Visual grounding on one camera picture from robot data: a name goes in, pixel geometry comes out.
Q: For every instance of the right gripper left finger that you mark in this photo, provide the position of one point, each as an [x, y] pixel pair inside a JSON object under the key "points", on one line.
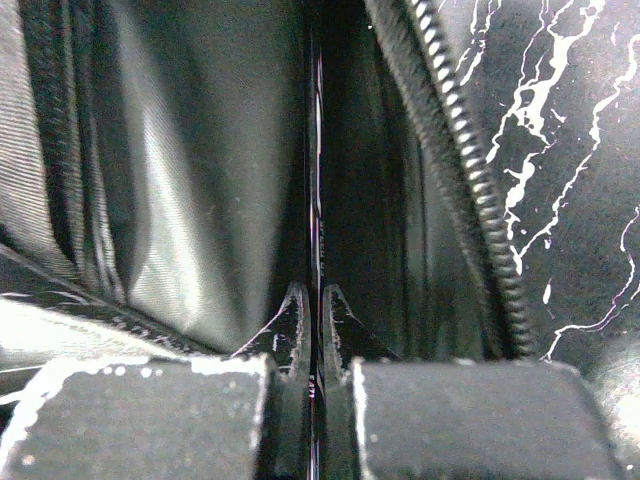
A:
{"points": [[98, 404]]}

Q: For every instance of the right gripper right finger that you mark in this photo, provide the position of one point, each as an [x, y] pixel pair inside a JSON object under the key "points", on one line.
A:
{"points": [[388, 419]]}

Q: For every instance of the black Crossway racket bag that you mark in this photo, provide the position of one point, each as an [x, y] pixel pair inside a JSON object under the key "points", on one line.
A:
{"points": [[146, 151]]}

